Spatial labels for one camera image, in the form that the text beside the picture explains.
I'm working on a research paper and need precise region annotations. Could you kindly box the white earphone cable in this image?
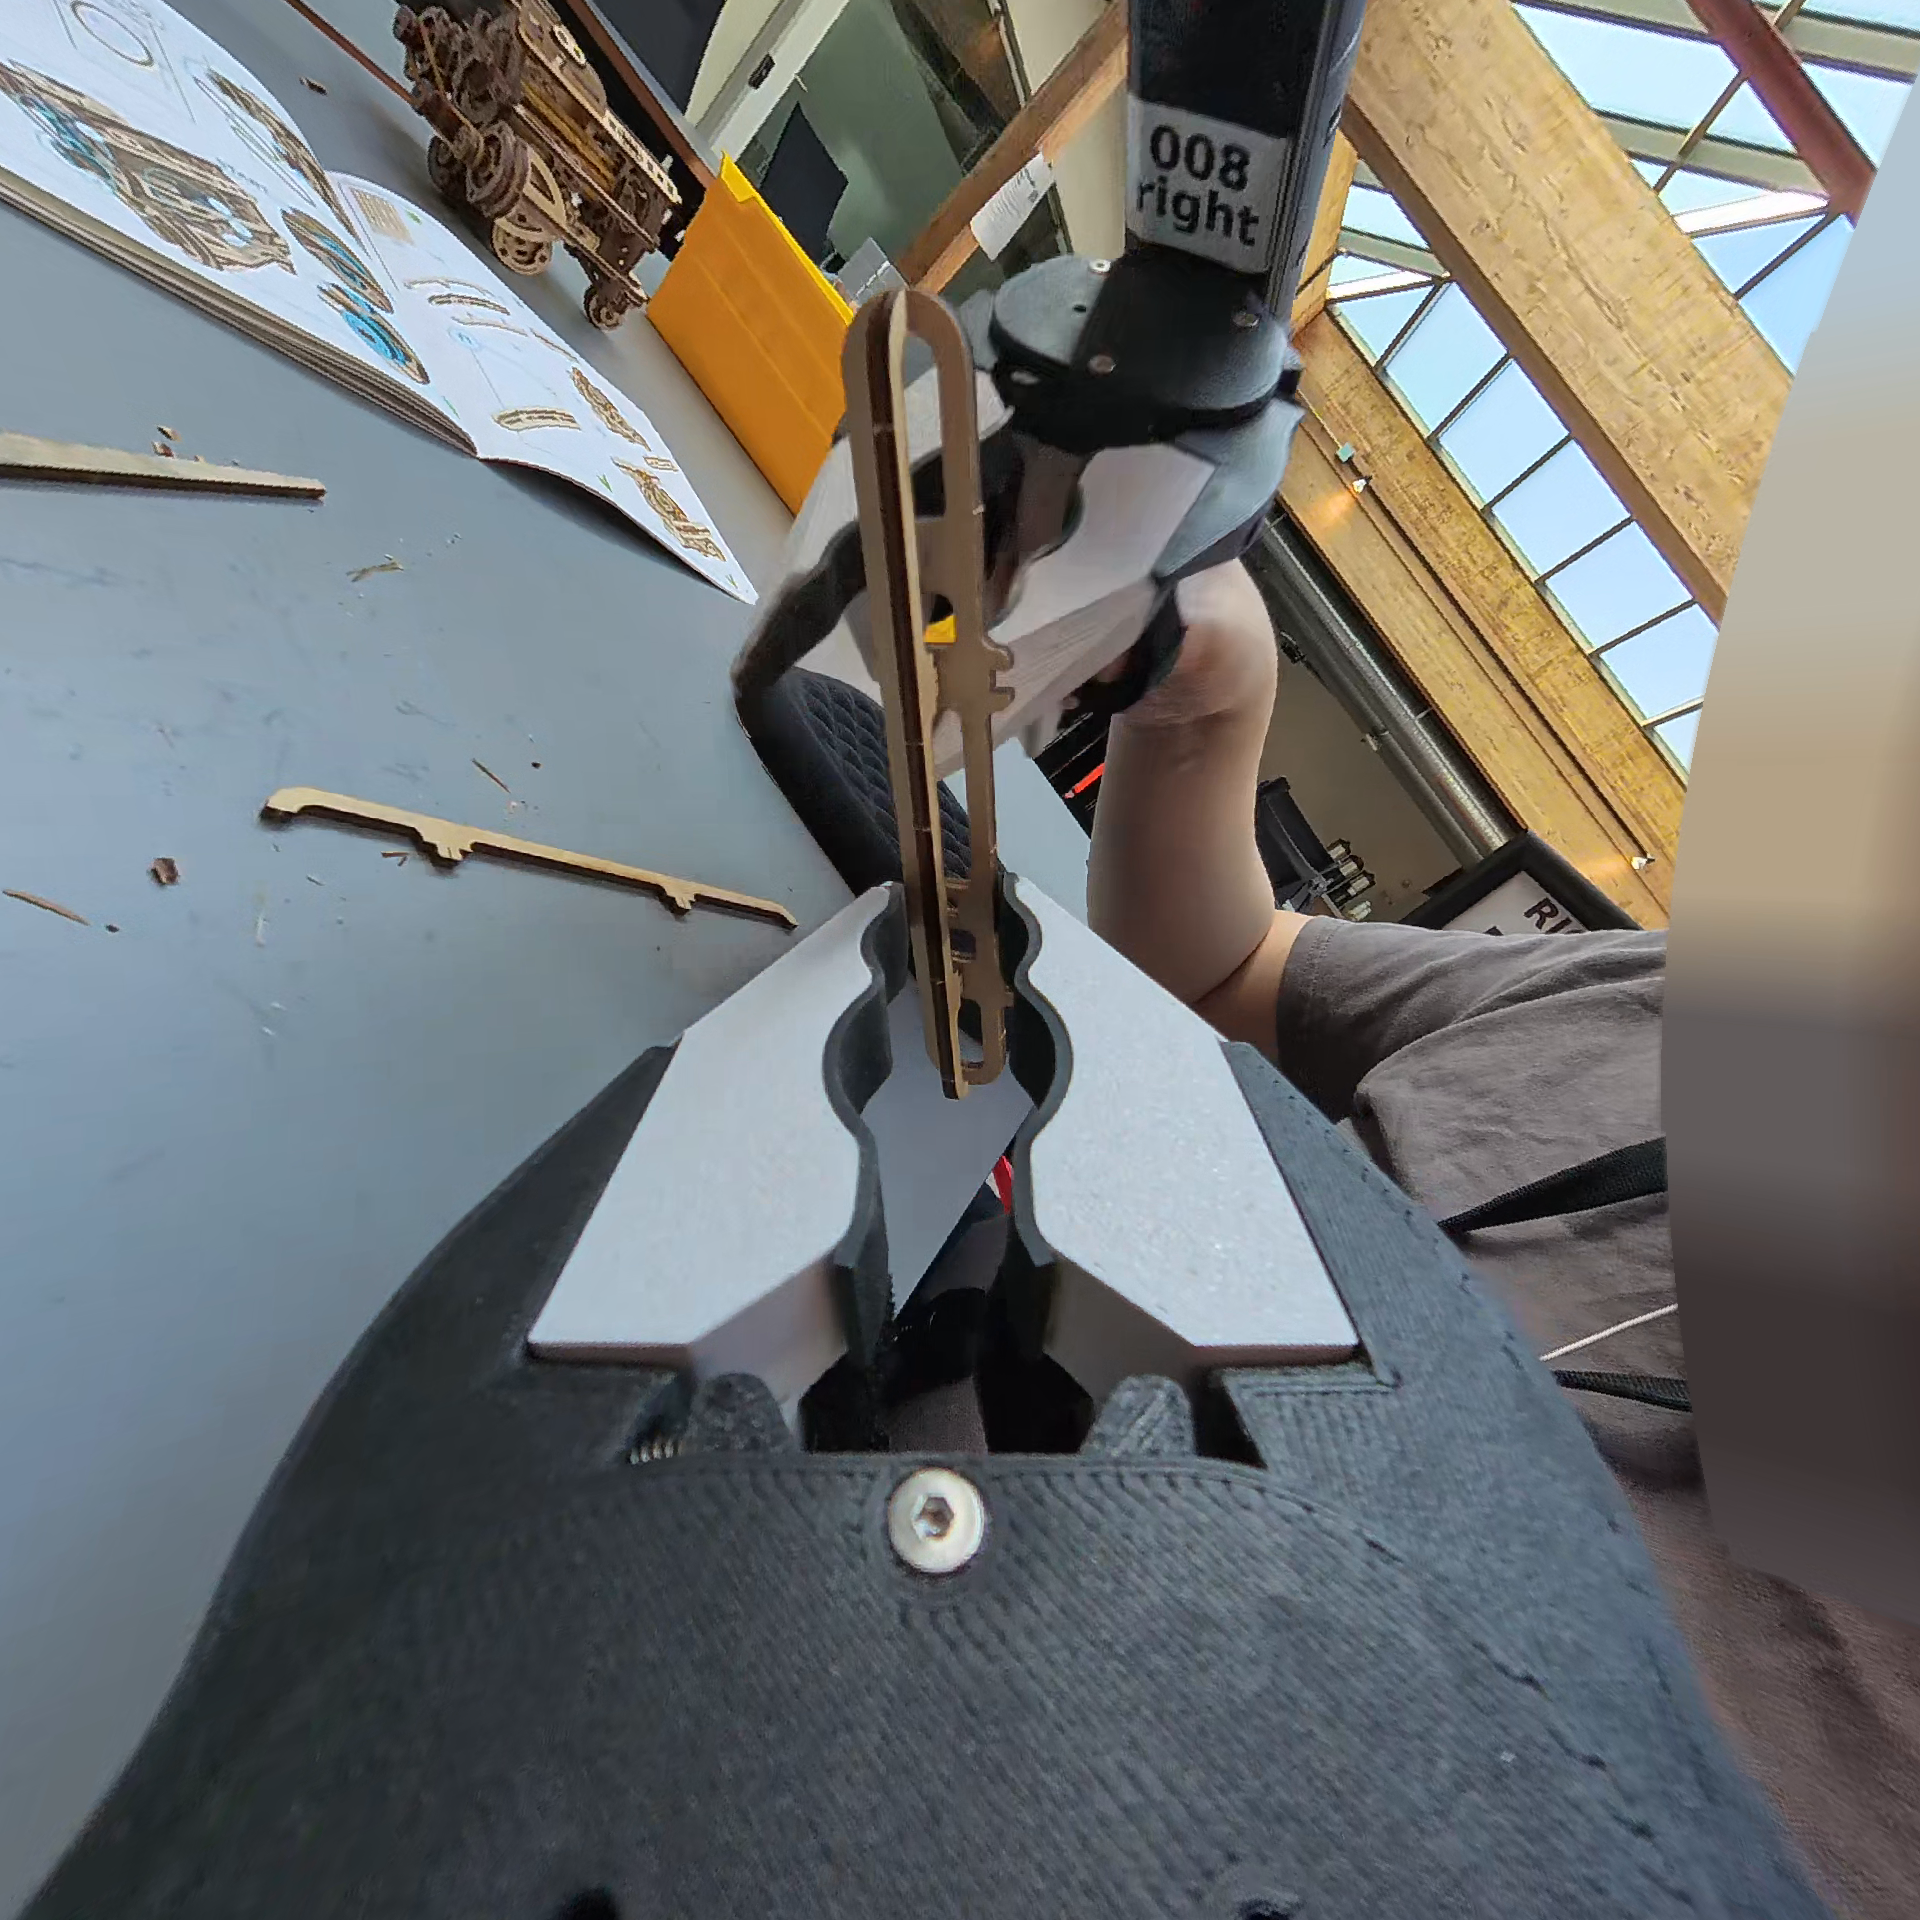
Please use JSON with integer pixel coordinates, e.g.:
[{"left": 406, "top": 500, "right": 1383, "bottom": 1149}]
[{"left": 1542, "top": 1302, "right": 1681, "bottom": 1364}]

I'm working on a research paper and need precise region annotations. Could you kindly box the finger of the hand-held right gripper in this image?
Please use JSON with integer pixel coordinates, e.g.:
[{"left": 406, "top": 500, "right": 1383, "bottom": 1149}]
[
  {"left": 731, "top": 367, "right": 1011, "bottom": 705},
  {"left": 943, "top": 434, "right": 1216, "bottom": 754}
]

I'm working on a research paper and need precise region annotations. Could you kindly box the long wooden strip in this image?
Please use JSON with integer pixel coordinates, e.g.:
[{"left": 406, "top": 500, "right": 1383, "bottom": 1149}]
[{"left": 0, "top": 431, "right": 326, "bottom": 500}]

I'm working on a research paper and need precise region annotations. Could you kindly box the yellow plastic bin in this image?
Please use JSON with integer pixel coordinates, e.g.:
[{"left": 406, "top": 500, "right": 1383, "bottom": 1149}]
[{"left": 644, "top": 150, "right": 857, "bottom": 517}]

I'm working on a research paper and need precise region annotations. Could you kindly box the metal duct pipe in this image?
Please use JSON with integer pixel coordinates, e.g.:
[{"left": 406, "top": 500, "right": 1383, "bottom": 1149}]
[{"left": 1257, "top": 517, "right": 1509, "bottom": 860}]

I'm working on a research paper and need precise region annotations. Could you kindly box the black quilted pad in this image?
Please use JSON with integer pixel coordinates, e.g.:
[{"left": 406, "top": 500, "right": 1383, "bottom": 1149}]
[{"left": 743, "top": 668, "right": 1015, "bottom": 902}]

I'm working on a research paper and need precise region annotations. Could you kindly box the open instruction booklet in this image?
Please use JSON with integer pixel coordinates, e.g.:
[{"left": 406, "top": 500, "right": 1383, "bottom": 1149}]
[{"left": 0, "top": 0, "right": 758, "bottom": 605}]

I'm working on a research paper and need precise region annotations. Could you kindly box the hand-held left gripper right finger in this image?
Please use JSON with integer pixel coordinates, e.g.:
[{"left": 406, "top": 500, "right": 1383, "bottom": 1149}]
[{"left": 996, "top": 873, "right": 1364, "bottom": 1373}]

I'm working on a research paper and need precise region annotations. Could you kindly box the person's right forearm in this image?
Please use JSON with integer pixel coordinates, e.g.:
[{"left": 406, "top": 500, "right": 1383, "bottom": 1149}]
[{"left": 1083, "top": 704, "right": 1328, "bottom": 1058}]

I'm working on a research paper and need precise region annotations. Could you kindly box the person's grey shirt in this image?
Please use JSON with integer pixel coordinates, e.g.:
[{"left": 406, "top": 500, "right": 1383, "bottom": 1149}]
[{"left": 1275, "top": 913, "right": 1920, "bottom": 1920}]

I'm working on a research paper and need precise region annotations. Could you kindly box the slotted wooden model part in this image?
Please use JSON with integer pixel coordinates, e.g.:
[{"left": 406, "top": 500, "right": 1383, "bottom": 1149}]
[{"left": 838, "top": 285, "right": 991, "bottom": 1103}]

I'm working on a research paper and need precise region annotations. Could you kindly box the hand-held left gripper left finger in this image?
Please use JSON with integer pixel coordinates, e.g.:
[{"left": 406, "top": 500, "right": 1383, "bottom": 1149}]
[{"left": 525, "top": 882, "right": 917, "bottom": 1453}]

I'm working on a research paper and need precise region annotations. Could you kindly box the notched wooden strip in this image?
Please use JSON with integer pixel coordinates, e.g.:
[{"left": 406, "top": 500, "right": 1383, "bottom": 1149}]
[
  {"left": 262, "top": 785, "right": 800, "bottom": 934},
  {"left": 913, "top": 591, "right": 1021, "bottom": 1094}
]

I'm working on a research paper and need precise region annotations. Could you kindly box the person's right hand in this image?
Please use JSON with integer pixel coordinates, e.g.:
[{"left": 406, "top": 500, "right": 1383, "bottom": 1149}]
[{"left": 1117, "top": 562, "right": 1280, "bottom": 736}]

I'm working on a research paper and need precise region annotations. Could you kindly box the wooden model vehicle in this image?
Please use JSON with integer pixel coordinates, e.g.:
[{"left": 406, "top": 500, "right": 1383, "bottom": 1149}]
[{"left": 392, "top": 0, "right": 683, "bottom": 332}]

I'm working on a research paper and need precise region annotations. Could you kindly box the black framed sign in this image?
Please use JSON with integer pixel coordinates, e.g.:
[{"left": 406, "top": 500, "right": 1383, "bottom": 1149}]
[{"left": 1411, "top": 831, "right": 1643, "bottom": 940}]

